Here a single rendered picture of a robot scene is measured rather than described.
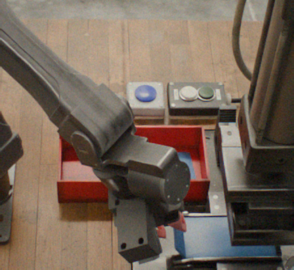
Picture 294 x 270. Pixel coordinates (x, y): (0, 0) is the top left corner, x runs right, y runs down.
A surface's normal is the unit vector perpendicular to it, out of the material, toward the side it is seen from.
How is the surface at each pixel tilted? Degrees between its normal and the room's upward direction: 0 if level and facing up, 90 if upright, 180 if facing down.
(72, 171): 0
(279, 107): 90
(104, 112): 25
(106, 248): 0
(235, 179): 0
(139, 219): 29
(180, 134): 90
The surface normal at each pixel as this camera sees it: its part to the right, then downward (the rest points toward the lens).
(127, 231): -0.44, -0.55
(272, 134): -0.44, 0.66
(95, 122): 0.40, -0.40
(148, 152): -0.29, -0.78
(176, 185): 0.78, 0.15
